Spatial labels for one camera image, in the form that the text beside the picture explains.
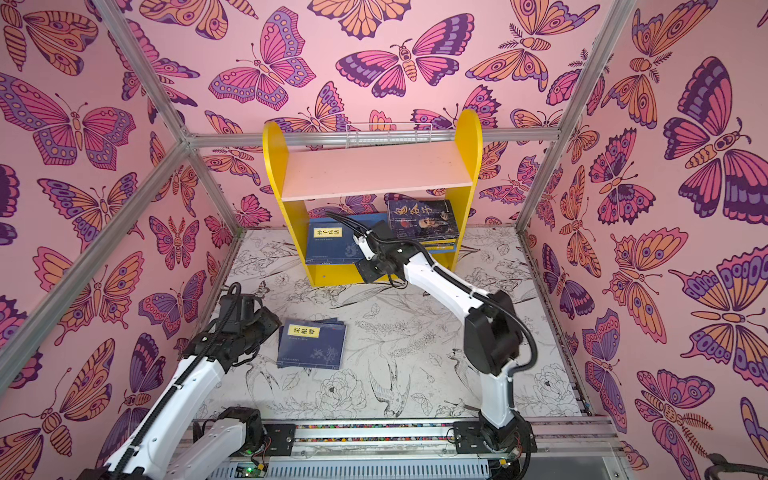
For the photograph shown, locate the dark blue portrait book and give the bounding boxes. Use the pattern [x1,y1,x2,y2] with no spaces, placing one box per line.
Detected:
[387,199,459,242]

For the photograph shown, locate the navy book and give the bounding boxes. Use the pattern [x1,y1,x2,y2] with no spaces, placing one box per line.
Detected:
[276,318,347,370]
[305,218,364,265]

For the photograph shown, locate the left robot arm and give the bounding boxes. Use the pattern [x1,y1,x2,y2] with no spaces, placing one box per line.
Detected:
[79,282,281,479]

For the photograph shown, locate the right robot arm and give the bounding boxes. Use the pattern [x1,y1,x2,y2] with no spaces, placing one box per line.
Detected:
[345,220,538,454]

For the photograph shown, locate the yellow pink blue bookshelf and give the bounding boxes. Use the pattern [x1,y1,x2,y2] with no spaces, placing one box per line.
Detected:
[262,110,484,288]

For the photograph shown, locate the small green circuit board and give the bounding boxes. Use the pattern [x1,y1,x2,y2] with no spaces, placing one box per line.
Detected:
[234,462,267,479]

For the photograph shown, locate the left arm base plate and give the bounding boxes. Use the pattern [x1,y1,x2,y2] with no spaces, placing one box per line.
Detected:
[260,423,297,457]

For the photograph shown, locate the white wire basket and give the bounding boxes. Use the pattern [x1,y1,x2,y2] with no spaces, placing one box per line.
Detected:
[343,120,455,148]

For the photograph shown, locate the aluminium frame bars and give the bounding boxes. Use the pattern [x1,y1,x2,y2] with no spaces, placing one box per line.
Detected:
[1,1,635,390]

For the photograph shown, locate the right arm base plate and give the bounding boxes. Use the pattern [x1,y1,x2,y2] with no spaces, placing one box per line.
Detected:
[452,419,538,455]

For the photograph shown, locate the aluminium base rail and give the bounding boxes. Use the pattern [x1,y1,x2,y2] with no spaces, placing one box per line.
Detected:
[113,418,631,480]

